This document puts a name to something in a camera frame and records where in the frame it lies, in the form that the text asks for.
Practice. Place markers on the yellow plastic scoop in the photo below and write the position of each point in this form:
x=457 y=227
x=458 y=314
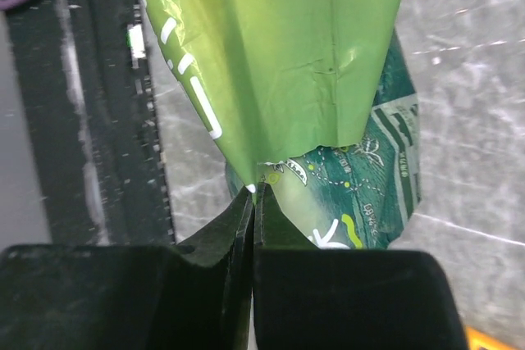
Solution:
x=480 y=341

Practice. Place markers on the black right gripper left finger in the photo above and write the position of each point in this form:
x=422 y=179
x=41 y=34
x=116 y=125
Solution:
x=194 y=295

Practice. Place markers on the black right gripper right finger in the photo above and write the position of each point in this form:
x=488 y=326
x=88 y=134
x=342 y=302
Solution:
x=311 y=298

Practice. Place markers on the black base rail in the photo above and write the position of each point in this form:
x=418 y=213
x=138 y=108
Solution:
x=83 y=72

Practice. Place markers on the green litter bag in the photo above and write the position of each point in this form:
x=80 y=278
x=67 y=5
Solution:
x=310 y=102

